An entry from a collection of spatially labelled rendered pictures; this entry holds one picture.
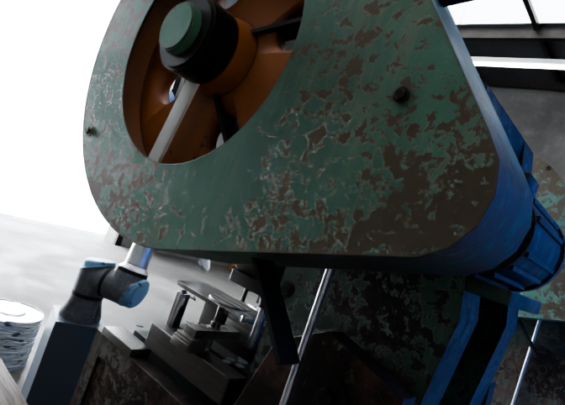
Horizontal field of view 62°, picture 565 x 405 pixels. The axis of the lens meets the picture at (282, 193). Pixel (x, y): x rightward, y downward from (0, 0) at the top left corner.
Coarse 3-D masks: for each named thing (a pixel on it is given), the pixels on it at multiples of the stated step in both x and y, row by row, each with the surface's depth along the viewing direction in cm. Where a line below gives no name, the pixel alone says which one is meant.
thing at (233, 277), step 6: (234, 270) 122; (234, 276) 121; (240, 276) 120; (246, 276) 119; (252, 276) 120; (240, 282) 119; (246, 282) 118; (252, 282) 117; (246, 288) 118; (252, 288) 117; (258, 294) 115; (258, 306) 114
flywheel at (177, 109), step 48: (192, 0) 90; (240, 0) 100; (288, 0) 90; (144, 48) 115; (192, 48) 86; (240, 48) 90; (144, 96) 114; (192, 96) 94; (240, 96) 92; (144, 144) 108; (192, 144) 97
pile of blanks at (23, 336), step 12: (0, 324) 204; (12, 324) 206; (24, 324) 210; (36, 324) 216; (0, 336) 205; (12, 336) 207; (24, 336) 212; (36, 336) 223; (0, 348) 205; (12, 348) 208; (24, 348) 214; (12, 360) 210; (24, 360) 217
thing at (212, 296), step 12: (192, 288) 135; (204, 288) 141; (216, 288) 147; (204, 300) 130; (216, 300) 129; (228, 300) 134; (204, 312) 132; (228, 312) 124; (240, 312) 127; (252, 312) 132
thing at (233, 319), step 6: (228, 318) 122; (234, 318) 121; (228, 324) 122; (234, 324) 121; (240, 324) 119; (246, 324) 118; (252, 324) 118; (264, 324) 122; (240, 330) 119; (246, 330) 118; (240, 336) 118; (246, 336) 117; (246, 342) 117; (258, 342) 120
